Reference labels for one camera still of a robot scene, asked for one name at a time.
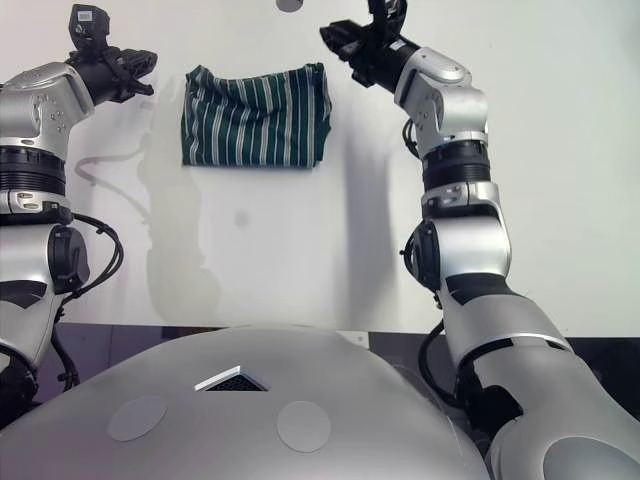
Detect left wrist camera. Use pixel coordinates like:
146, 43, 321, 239
68, 3, 111, 52

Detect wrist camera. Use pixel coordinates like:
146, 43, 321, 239
68, 3, 111, 52
366, 0, 410, 40

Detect black cable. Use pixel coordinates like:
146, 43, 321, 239
69, 213, 126, 302
48, 298, 82, 392
400, 117, 427, 162
417, 318, 471, 410

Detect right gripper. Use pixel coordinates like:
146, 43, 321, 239
319, 19, 422, 94

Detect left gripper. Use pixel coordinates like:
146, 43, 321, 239
66, 46, 159, 107

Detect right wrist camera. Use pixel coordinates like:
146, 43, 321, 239
366, 0, 410, 40

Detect robot body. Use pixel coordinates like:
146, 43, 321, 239
0, 324, 495, 480

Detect green white striped T-shirt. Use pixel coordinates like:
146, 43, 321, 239
180, 61, 334, 173

